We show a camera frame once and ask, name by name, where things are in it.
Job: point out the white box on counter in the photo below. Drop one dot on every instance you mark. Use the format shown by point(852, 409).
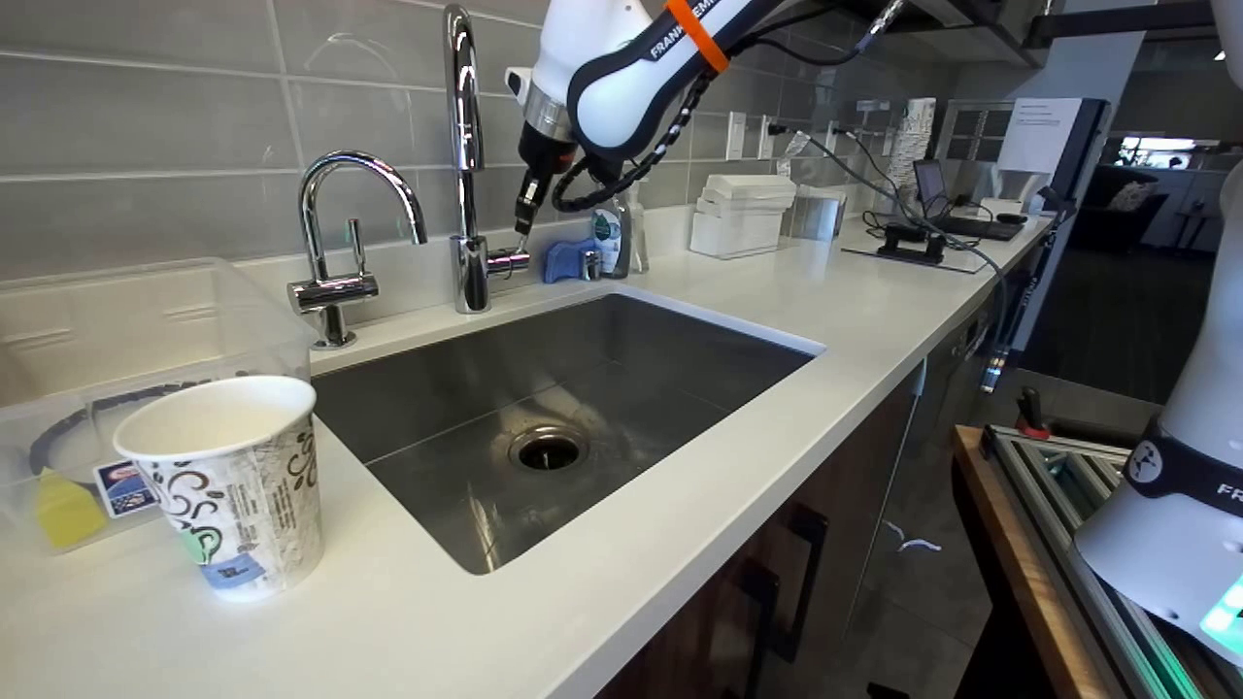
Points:
point(738, 214)

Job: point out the blue sponge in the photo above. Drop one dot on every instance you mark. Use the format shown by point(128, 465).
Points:
point(569, 260)

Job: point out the dark dish soap bottle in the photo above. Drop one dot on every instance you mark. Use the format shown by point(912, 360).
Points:
point(607, 241)

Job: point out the patterned paper cup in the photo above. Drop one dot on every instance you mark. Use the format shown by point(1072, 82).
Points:
point(235, 476)

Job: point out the tall chrome kitchen tap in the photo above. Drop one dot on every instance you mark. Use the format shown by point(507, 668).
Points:
point(467, 158)

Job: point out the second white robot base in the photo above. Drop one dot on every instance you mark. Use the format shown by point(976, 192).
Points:
point(1170, 537)

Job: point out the black camera tripod mount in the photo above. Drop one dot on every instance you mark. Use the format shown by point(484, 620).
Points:
point(920, 234)

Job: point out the stainless steel sink basin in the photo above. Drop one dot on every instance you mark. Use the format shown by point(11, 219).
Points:
point(503, 438)

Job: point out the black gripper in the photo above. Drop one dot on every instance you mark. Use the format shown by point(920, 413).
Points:
point(547, 170)

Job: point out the wooden cart with rails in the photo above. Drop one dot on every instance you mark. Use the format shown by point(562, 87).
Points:
point(1054, 628)

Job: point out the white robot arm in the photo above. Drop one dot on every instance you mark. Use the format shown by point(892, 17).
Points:
point(609, 92)

